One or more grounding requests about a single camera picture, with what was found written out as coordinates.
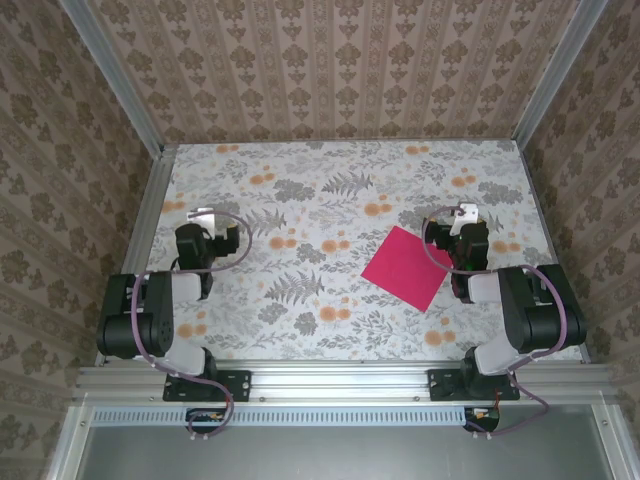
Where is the pink square paper sheet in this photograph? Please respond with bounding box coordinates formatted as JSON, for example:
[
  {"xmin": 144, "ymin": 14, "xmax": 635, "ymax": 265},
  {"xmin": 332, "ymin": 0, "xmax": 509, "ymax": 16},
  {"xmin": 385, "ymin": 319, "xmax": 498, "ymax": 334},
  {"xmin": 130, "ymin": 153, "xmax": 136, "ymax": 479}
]
[{"xmin": 360, "ymin": 225, "xmax": 451, "ymax": 314}]

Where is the grey metal sheet panel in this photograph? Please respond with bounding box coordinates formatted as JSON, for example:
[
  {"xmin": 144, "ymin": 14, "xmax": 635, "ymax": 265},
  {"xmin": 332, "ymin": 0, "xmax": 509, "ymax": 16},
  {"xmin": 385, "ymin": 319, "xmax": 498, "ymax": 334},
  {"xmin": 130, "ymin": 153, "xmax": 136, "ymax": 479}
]
[{"xmin": 74, "ymin": 424, "xmax": 619, "ymax": 480}]

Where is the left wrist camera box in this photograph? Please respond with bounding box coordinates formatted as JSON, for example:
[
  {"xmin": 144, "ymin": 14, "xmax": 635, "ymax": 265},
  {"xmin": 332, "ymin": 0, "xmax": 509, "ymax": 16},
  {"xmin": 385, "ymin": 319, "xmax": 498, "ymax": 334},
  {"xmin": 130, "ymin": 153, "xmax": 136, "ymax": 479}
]
[{"xmin": 186, "ymin": 206, "xmax": 217, "ymax": 235}]

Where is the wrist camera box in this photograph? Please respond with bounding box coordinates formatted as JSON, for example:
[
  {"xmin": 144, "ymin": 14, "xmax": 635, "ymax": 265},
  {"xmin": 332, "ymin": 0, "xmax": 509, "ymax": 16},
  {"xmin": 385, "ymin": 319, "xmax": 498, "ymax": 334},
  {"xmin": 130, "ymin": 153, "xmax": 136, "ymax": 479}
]
[
  {"xmin": 186, "ymin": 206, "xmax": 217, "ymax": 235},
  {"xmin": 449, "ymin": 202, "xmax": 480, "ymax": 237}
]

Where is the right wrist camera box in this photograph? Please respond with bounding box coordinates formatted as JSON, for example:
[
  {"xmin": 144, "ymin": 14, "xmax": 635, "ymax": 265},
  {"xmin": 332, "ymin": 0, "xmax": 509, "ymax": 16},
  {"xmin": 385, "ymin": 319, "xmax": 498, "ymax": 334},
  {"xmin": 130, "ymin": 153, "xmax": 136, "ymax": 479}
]
[{"xmin": 449, "ymin": 202, "xmax": 480, "ymax": 237}]

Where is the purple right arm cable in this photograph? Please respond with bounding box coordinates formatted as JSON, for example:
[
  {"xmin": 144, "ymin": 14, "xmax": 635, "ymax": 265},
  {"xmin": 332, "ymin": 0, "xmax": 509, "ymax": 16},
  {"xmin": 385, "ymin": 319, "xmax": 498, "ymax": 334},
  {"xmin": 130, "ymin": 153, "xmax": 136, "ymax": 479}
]
[{"xmin": 421, "ymin": 204, "xmax": 571, "ymax": 442}]

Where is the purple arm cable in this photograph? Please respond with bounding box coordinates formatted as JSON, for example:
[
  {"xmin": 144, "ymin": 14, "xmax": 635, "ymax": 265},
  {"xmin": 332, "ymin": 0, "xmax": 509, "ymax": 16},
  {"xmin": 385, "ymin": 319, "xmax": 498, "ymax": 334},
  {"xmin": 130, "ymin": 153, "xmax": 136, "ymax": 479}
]
[
  {"xmin": 421, "ymin": 204, "xmax": 571, "ymax": 442},
  {"xmin": 130, "ymin": 209, "xmax": 252, "ymax": 444}
]

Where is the aluminium side frame rail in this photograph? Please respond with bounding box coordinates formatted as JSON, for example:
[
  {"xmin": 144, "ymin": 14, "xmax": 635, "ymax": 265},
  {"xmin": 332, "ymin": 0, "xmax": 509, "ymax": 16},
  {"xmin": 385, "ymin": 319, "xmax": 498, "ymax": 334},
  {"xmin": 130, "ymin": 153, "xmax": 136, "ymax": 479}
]
[{"xmin": 94, "ymin": 144, "xmax": 177, "ymax": 367}]

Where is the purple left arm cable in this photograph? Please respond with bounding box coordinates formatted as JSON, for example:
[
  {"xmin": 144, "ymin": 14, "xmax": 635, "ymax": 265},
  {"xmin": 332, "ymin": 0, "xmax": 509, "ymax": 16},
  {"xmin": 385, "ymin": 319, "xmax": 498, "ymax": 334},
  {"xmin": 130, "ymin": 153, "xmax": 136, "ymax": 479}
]
[{"xmin": 130, "ymin": 209, "xmax": 252, "ymax": 444}]

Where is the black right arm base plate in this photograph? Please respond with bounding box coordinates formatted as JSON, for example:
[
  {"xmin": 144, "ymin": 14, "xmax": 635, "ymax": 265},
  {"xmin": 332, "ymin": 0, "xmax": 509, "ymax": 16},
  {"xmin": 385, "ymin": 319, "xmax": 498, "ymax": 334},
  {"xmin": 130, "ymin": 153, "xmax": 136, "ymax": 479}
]
[{"xmin": 428, "ymin": 368, "xmax": 521, "ymax": 403}]

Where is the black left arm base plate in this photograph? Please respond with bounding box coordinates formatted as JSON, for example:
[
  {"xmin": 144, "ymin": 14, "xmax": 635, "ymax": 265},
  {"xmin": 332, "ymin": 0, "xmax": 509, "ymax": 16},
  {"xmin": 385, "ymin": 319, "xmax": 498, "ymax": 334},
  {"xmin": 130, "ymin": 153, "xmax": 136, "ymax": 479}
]
[{"xmin": 163, "ymin": 368, "xmax": 252, "ymax": 403}]

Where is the black connector with orange wires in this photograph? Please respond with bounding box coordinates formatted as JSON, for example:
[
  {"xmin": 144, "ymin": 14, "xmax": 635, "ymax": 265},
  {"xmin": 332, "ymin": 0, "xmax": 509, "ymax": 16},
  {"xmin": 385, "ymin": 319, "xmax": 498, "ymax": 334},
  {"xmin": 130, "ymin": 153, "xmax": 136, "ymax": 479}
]
[{"xmin": 462, "ymin": 405, "xmax": 502, "ymax": 434}]

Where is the aluminium front frame rail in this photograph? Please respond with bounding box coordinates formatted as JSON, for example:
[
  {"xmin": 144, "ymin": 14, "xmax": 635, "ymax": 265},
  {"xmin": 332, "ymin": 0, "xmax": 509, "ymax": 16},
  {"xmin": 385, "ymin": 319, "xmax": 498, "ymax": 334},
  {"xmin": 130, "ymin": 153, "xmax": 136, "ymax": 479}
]
[{"xmin": 72, "ymin": 362, "xmax": 619, "ymax": 405}]

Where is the aluminium frame post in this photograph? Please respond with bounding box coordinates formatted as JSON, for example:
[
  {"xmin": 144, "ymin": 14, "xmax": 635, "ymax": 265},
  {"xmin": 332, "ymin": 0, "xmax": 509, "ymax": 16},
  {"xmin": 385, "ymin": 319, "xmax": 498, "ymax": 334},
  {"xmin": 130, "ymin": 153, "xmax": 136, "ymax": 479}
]
[
  {"xmin": 510, "ymin": 0, "xmax": 611, "ymax": 146},
  {"xmin": 63, "ymin": 0, "xmax": 167, "ymax": 154}
]

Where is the grey slotted cable duct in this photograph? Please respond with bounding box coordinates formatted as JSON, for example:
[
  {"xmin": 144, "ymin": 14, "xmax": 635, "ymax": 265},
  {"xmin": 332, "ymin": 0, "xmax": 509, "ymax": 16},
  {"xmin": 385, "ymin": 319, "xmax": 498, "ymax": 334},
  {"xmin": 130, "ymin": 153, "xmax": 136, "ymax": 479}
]
[{"xmin": 92, "ymin": 405, "xmax": 469, "ymax": 428}]

